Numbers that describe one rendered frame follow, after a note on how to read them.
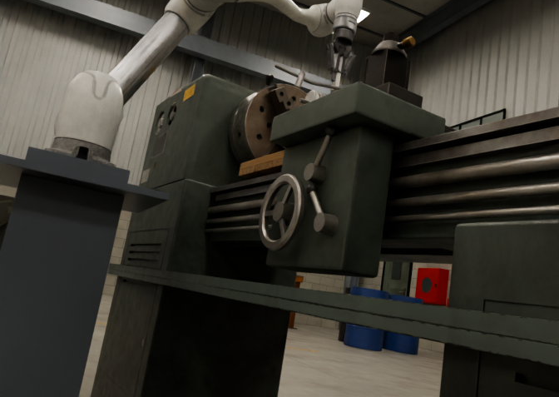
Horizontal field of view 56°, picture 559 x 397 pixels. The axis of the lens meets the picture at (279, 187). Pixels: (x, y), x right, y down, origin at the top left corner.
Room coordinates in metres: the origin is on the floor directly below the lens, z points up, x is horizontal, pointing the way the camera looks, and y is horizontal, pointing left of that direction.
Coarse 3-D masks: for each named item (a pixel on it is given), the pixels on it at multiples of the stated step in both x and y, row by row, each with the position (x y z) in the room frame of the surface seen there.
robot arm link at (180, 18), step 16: (176, 0) 1.64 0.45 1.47; (176, 16) 1.64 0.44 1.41; (192, 16) 1.65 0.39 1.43; (208, 16) 1.69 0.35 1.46; (160, 32) 1.63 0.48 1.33; (176, 32) 1.65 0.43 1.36; (192, 32) 1.71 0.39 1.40; (144, 48) 1.61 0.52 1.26; (160, 48) 1.63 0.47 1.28; (128, 64) 1.60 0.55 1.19; (144, 64) 1.61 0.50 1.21; (160, 64) 1.68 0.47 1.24; (128, 80) 1.60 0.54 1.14; (144, 80) 1.64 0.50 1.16; (128, 96) 1.62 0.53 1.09
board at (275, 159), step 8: (280, 152) 1.30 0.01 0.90; (256, 160) 1.41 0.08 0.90; (264, 160) 1.37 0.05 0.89; (272, 160) 1.33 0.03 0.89; (280, 160) 1.29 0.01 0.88; (240, 168) 1.49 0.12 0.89; (248, 168) 1.45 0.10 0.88; (256, 168) 1.40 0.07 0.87; (264, 168) 1.36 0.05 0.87; (272, 168) 1.34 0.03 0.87; (280, 168) 1.32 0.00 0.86; (248, 176) 1.49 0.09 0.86; (256, 176) 1.47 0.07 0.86
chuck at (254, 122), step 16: (256, 96) 1.59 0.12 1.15; (288, 96) 1.65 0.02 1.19; (304, 96) 1.68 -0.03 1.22; (240, 112) 1.62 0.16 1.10; (256, 112) 1.60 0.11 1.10; (272, 112) 1.62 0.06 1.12; (240, 128) 1.61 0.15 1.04; (256, 128) 1.60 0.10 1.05; (240, 144) 1.63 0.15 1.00; (256, 144) 1.61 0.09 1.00
